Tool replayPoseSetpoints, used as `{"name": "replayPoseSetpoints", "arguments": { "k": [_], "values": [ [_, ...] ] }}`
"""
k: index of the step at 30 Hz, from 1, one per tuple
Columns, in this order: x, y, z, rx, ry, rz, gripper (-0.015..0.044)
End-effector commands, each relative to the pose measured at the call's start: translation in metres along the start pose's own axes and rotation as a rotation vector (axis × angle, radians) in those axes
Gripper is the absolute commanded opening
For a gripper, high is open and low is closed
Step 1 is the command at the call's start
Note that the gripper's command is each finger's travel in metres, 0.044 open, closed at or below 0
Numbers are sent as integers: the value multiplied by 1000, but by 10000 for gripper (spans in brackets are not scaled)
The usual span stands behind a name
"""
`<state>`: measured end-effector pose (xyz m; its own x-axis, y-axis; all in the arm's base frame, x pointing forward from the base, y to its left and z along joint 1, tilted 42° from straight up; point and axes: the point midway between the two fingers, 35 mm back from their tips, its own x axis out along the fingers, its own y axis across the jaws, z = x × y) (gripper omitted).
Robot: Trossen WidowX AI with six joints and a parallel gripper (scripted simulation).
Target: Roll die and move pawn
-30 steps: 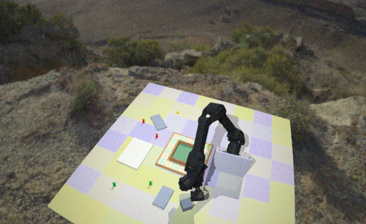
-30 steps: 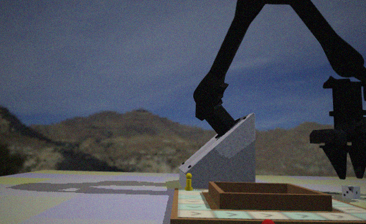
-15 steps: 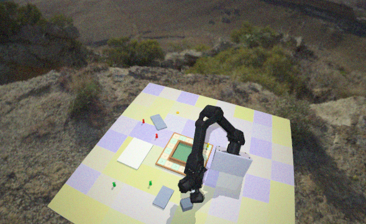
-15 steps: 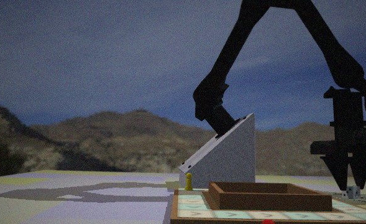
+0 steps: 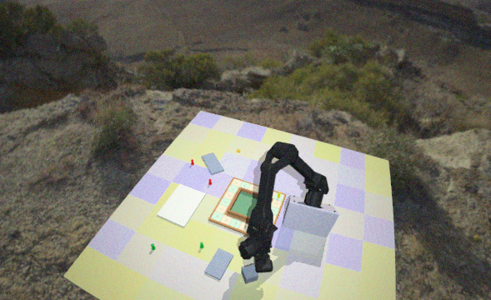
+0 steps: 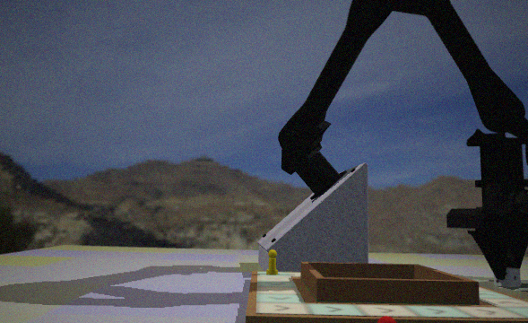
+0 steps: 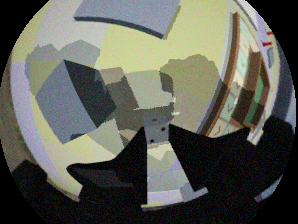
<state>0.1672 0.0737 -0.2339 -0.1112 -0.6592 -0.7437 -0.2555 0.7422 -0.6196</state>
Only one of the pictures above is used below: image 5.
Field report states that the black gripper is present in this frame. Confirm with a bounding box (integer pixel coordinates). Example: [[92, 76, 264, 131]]
[[254, 243, 273, 273]]

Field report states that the white rectangular card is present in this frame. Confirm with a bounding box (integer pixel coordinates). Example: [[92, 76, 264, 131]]
[[157, 184, 206, 228]]

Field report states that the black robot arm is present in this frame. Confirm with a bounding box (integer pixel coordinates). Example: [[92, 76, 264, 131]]
[[238, 142, 329, 260]]

